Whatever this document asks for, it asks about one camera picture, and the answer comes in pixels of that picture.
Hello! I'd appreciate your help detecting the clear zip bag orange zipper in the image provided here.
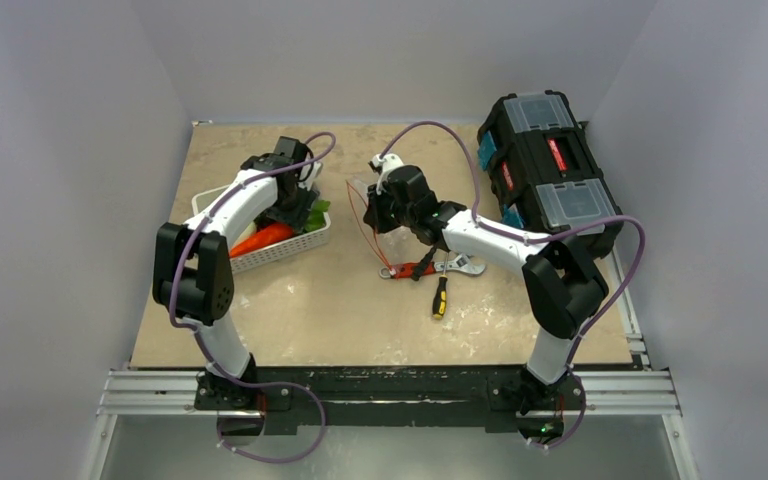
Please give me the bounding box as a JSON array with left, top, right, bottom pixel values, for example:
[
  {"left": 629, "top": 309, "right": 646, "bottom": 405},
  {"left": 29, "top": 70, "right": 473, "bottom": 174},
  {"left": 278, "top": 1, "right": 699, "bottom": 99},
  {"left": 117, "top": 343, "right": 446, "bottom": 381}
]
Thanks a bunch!
[{"left": 345, "top": 177, "right": 425, "bottom": 280}]

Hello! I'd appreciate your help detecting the orange carrot with leaves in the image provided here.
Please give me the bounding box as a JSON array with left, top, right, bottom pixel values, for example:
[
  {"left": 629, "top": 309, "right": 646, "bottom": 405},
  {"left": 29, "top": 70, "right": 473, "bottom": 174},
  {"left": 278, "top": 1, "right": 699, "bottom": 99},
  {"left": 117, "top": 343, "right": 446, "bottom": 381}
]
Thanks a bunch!
[{"left": 230, "top": 200, "right": 331, "bottom": 258}]

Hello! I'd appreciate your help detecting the white radish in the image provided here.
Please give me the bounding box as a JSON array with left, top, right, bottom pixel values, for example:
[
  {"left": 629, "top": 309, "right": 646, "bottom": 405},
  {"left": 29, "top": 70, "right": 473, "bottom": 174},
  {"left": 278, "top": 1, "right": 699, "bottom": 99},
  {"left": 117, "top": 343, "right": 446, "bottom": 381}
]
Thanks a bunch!
[{"left": 232, "top": 222, "right": 257, "bottom": 247}]

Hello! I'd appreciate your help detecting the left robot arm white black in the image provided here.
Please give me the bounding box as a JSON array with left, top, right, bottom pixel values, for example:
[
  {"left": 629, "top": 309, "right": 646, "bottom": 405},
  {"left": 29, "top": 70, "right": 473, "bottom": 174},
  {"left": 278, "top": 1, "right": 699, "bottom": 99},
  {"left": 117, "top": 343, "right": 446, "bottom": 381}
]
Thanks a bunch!
[{"left": 151, "top": 136, "right": 320, "bottom": 409}]

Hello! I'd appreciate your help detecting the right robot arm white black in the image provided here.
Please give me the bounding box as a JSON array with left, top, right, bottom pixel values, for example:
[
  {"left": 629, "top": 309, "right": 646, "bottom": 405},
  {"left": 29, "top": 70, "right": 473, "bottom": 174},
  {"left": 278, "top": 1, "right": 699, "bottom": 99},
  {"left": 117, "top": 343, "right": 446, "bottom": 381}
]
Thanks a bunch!
[{"left": 363, "top": 165, "right": 609, "bottom": 407}]

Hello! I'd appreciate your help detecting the white perforated plastic basket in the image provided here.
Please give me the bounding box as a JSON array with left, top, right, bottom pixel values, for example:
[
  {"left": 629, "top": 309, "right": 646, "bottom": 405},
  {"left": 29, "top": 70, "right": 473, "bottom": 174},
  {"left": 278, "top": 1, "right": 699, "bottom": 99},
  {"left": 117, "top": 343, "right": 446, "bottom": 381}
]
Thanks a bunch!
[{"left": 230, "top": 200, "right": 332, "bottom": 274}]

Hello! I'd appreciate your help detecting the black rubber mallet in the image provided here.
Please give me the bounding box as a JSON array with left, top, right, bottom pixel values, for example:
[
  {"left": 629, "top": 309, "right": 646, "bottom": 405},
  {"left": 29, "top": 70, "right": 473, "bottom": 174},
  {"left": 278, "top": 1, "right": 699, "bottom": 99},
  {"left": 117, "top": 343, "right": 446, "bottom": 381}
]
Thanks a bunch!
[{"left": 410, "top": 245, "right": 449, "bottom": 281}]

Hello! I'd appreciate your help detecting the yellow black screwdriver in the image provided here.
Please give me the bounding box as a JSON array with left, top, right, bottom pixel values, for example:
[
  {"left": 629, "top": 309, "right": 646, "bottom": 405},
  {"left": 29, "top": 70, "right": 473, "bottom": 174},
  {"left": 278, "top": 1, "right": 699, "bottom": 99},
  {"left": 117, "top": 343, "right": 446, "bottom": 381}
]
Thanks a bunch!
[{"left": 431, "top": 273, "right": 448, "bottom": 320}]

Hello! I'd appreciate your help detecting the black toolbox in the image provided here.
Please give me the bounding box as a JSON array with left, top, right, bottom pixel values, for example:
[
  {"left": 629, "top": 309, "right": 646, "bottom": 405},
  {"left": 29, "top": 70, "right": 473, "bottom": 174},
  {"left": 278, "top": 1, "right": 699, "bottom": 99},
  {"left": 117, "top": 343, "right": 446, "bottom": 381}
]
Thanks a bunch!
[{"left": 477, "top": 90, "right": 621, "bottom": 235}]

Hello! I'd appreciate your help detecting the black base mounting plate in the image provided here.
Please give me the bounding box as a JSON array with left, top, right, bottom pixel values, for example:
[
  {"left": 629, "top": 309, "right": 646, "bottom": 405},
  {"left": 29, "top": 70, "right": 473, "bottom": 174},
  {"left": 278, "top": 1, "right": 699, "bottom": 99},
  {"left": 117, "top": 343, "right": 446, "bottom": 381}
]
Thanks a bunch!
[{"left": 193, "top": 364, "right": 586, "bottom": 440}]

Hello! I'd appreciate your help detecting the adjustable wrench red handle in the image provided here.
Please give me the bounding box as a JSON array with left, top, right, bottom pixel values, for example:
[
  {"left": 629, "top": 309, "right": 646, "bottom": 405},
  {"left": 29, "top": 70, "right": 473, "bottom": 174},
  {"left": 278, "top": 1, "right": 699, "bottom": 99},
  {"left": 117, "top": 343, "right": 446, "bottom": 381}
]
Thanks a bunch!
[{"left": 378, "top": 254, "right": 486, "bottom": 279}]

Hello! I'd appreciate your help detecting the aluminium frame rail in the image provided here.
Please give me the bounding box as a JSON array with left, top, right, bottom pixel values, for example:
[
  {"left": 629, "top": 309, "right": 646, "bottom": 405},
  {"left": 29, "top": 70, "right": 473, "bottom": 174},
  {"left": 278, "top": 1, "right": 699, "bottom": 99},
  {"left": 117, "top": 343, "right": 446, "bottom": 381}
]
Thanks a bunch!
[{"left": 79, "top": 243, "right": 696, "bottom": 479}]

